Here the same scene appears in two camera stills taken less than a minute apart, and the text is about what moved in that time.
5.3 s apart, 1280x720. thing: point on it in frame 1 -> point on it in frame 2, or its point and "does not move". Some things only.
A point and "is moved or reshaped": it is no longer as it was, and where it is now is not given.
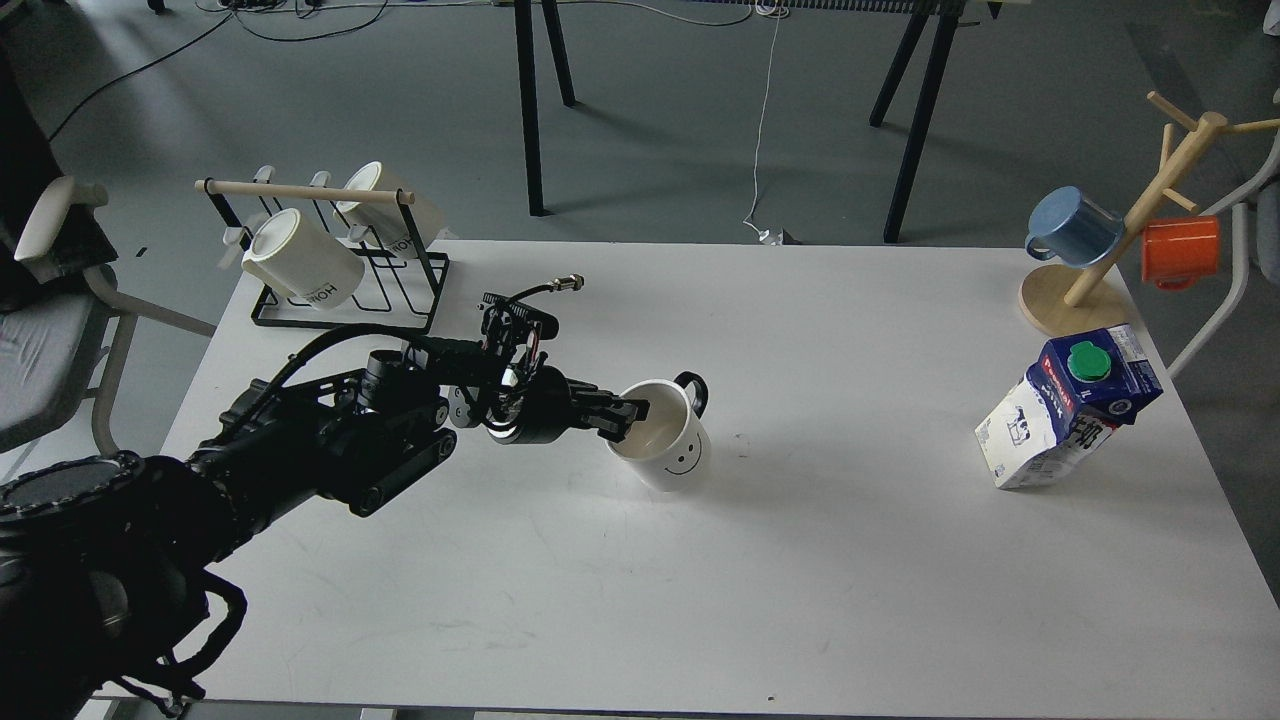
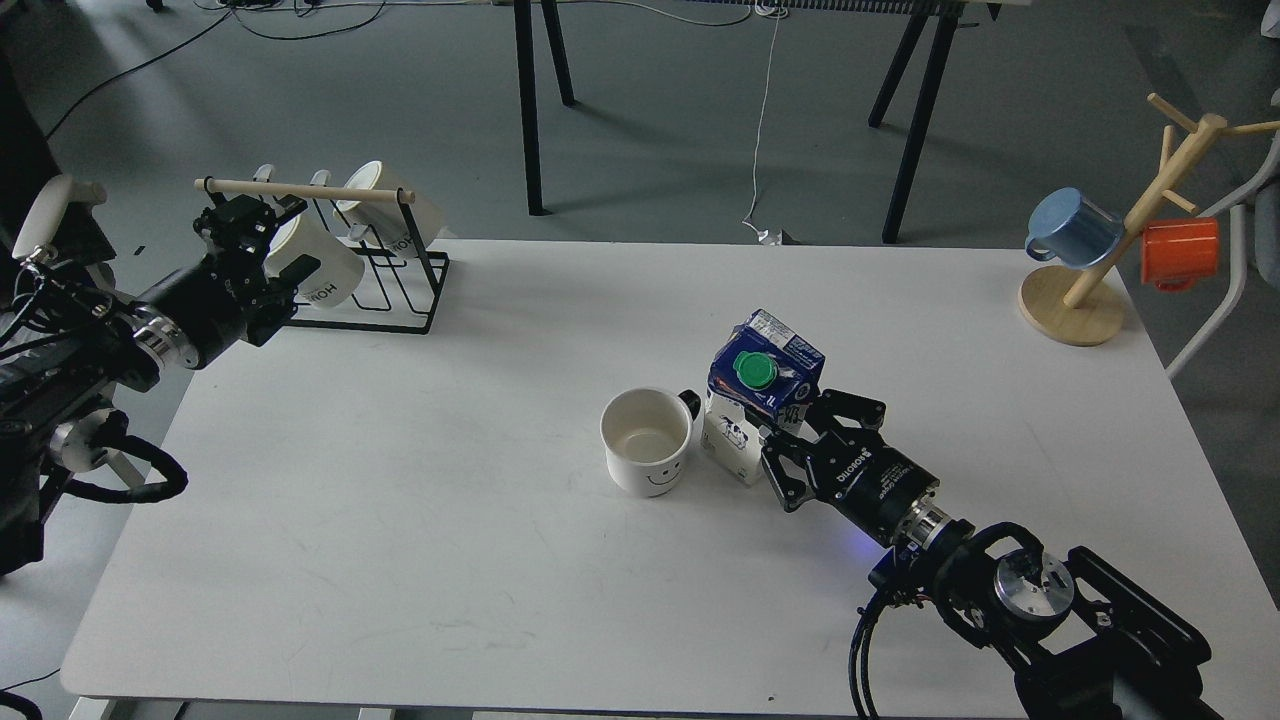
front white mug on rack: x=297 y=257 does not move
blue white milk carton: x=1078 y=390 -> x=763 y=375
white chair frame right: x=1240 y=201 does not move
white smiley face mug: x=670 y=450 is moved or reshaped
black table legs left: x=523 y=14 does not move
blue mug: x=1076 y=230 does not move
